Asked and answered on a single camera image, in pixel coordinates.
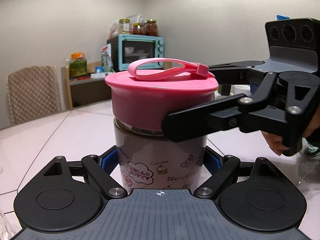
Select teal toaster oven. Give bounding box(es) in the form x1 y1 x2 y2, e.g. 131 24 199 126
107 34 164 72

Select green cloth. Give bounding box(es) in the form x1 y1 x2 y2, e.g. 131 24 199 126
299 138 320 158

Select quilted beige chair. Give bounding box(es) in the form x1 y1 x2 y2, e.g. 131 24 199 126
6 66 61 125

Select clear drinking glass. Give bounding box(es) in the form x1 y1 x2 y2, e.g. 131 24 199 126
0 211 15 240

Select glass jar red contents right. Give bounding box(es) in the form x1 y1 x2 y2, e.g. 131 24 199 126
145 19 158 36

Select wooden shelf unit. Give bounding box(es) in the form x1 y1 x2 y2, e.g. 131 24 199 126
61 61 173 111

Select glass jar pale contents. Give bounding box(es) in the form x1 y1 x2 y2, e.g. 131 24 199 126
118 18 131 35

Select glass jar red contents middle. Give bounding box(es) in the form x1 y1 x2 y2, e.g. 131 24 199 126
131 23 145 35

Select pink jar lid with strap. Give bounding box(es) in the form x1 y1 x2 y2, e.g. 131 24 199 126
105 58 219 131

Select red white package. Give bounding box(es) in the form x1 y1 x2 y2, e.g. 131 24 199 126
101 44 113 72

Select white cartoon mug rear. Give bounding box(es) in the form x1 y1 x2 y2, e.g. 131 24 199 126
233 85 251 96

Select blue thermos flask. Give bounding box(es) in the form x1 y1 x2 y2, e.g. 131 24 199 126
276 15 290 21

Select person's right hand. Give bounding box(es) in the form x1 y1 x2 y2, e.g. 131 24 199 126
261 109 320 156

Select pink Hello Kitty food jar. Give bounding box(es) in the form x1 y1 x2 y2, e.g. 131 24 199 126
113 119 207 192

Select glass jar red contents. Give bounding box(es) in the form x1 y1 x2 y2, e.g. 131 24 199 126
131 23 145 35
145 19 158 36

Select green pickle jar orange lid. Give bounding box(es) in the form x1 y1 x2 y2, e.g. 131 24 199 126
69 52 87 77

